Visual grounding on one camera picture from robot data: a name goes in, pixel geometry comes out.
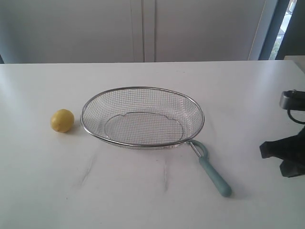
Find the yellow lemon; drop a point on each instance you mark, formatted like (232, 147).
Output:
(62, 121)

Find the teal handled peeler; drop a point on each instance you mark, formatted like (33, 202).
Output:
(203, 155)

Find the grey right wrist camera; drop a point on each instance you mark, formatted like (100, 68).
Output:
(292, 100)

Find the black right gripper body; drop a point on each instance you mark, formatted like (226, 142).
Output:
(290, 150)

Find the oval wire mesh basket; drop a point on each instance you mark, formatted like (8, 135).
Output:
(142, 117)

